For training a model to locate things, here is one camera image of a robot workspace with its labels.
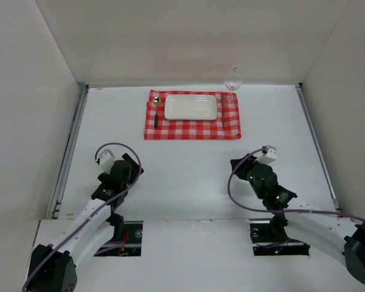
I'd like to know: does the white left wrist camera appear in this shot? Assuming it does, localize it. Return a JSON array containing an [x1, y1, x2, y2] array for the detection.
[[96, 149, 115, 173]]

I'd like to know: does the copper knife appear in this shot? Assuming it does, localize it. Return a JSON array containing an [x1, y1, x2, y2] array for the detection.
[[221, 95, 226, 129]]

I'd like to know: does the right aluminium table rail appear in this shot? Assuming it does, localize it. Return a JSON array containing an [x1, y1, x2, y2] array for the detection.
[[295, 83, 341, 211]]

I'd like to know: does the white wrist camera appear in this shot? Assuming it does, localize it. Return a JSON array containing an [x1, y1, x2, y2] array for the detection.
[[256, 145, 277, 165], [96, 149, 115, 173]]

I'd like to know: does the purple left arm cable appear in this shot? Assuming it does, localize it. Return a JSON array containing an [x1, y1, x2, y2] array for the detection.
[[21, 142, 142, 292]]

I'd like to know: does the white rectangular plate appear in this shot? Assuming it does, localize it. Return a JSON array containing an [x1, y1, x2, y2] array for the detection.
[[164, 94, 218, 121]]

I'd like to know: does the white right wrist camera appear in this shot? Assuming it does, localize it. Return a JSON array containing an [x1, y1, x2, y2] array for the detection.
[[256, 145, 277, 165]]

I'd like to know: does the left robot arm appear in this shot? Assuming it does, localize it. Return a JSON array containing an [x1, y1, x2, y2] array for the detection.
[[22, 150, 144, 291]]

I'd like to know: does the red white checkered cloth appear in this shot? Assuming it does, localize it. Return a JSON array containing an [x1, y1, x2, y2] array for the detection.
[[144, 89, 242, 140]]

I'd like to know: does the clear wine glass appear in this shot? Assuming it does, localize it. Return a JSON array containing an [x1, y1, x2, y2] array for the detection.
[[221, 66, 243, 103]]

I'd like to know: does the aluminium table rail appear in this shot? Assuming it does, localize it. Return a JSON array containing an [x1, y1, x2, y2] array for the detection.
[[295, 83, 341, 211], [47, 82, 89, 220]]

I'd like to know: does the gold spoon black handle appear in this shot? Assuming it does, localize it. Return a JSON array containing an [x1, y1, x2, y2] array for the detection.
[[153, 97, 162, 129]]

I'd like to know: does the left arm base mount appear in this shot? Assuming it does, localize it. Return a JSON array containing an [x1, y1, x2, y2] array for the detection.
[[95, 214, 143, 257]]

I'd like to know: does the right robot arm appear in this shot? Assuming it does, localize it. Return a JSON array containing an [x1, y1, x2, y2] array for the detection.
[[231, 148, 365, 285]]

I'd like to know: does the left aluminium table rail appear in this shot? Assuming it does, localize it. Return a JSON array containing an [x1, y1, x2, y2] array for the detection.
[[47, 82, 89, 220]]

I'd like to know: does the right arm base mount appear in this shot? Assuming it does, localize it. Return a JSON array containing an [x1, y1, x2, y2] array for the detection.
[[249, 215, 310, 256]]

